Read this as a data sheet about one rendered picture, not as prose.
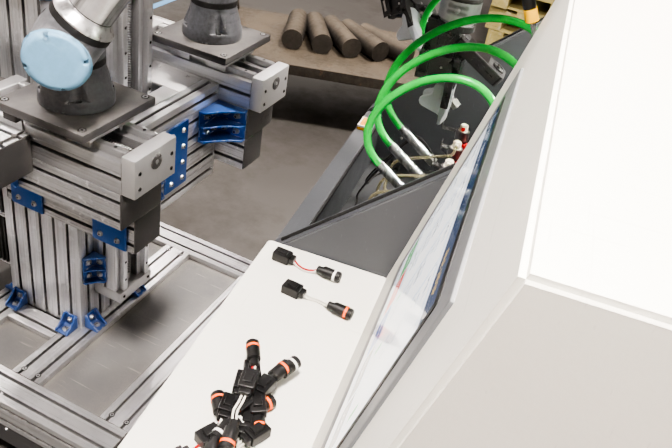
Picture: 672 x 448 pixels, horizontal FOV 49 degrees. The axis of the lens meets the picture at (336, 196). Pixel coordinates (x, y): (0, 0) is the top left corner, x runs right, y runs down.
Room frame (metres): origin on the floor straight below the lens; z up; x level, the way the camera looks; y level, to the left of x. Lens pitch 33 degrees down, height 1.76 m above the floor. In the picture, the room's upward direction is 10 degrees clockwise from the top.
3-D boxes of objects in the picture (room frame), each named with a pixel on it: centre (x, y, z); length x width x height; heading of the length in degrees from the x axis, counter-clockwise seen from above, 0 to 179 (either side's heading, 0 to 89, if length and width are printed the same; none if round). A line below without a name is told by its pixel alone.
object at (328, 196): (1.39, 0.01, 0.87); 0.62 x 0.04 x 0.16; 167
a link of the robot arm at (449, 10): (1.35, -0.16, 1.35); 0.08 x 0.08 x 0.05
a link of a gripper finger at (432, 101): (1.34, -0.16, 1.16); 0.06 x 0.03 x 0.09; 77
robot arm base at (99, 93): (1.32, 0.55, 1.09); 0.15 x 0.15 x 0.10
